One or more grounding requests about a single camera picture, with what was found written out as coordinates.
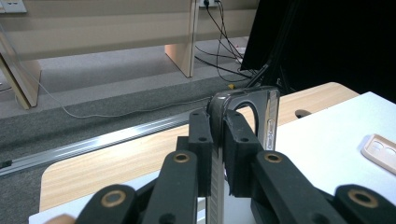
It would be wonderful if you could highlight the beige phone case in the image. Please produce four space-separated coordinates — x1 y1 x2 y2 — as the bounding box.
360 133 396 175

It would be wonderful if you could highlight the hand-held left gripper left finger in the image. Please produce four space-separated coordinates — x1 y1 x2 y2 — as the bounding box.
177 108 216 198

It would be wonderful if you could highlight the wooden table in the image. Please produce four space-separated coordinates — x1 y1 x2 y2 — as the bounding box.
38 81 361 213

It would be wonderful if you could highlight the black curtain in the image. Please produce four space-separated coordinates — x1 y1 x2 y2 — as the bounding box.
240 0 396 105

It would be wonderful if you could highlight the white wall socket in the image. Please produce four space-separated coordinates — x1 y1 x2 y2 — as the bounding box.
0 0 28 14

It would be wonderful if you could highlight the black metal stand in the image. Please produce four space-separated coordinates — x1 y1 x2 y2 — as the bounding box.
245 60 282 91

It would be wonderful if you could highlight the bundle of black cables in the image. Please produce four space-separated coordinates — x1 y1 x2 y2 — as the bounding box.
193 0 260 84

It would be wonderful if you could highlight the light wooden desk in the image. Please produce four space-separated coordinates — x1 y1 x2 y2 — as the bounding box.
0 0 260 110

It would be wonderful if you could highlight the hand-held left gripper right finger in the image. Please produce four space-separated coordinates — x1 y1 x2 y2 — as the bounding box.
222 109 264 199

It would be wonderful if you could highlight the short metal floor rail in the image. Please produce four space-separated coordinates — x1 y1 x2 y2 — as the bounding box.
0 109 194 179

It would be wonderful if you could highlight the white table board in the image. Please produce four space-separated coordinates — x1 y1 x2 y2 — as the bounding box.
28 91 396 224

